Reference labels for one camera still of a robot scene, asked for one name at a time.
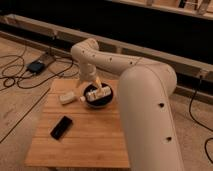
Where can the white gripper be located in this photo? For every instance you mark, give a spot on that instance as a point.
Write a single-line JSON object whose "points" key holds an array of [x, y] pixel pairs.
{"points": [[88, 74]]}

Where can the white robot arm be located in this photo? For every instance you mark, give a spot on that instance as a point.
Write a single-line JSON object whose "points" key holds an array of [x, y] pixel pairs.
{"points": [[143, 92]]}

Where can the white plastic bottle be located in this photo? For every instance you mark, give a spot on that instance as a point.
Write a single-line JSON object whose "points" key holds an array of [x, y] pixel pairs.
{"points": [[93, 94]]}

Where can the black bowl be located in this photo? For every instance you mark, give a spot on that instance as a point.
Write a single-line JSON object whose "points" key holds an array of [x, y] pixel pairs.
{"points": [[101, 103]]}

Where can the small white box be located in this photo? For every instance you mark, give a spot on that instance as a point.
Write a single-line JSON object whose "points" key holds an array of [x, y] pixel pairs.
{"points": [[67, 98]]}

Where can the black rectangular device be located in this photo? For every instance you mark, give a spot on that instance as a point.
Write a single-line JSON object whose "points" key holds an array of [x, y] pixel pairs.
{"points": [[61, 127]]}

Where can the wooden table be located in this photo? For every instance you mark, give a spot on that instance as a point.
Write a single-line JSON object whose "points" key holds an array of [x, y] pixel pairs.
{"points": [[95, 139]]}

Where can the blue power adapter box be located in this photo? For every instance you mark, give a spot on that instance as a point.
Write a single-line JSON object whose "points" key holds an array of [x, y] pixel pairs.
{"points": [[35, 67]]}

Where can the long wooden rail frame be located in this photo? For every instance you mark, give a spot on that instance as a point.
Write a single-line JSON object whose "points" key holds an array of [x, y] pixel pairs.
{"points": [[187, 67]]}

